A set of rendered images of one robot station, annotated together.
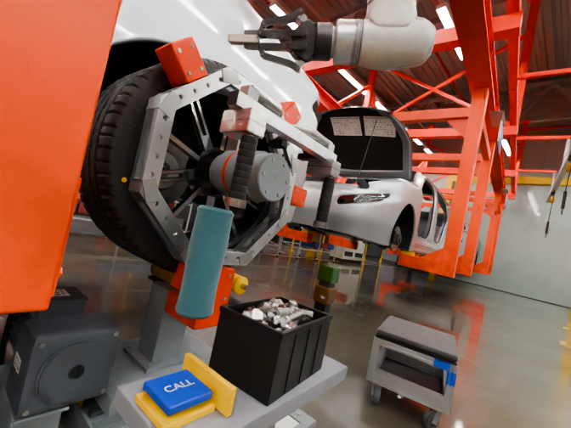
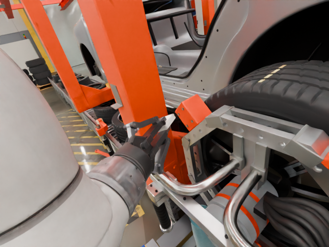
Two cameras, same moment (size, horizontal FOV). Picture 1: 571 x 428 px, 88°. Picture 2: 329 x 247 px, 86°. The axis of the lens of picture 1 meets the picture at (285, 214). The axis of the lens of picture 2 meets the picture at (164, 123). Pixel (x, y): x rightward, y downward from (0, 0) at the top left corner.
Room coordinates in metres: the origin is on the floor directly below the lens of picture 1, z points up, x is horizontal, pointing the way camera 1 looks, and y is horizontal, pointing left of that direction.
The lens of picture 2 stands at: (0.80, -0.20, 1.36)
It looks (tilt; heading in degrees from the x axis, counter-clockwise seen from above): 30 degrees down; 111
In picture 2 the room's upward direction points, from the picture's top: 14 degrees counter-clockwise
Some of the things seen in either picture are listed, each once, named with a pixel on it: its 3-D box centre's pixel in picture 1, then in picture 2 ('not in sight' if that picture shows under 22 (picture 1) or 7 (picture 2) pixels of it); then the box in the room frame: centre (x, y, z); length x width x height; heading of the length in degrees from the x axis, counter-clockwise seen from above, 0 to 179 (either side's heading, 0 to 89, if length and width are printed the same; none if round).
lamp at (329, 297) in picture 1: (325, 294); not in sight; (0.71, -0.13, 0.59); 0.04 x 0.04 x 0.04; 51
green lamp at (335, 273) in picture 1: (329, 273); not in sight; (0.71, -0.13, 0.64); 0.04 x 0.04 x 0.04; 51
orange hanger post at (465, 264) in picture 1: (461, 206); not in sight; (5.42, -3.17, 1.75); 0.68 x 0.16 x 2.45; 51
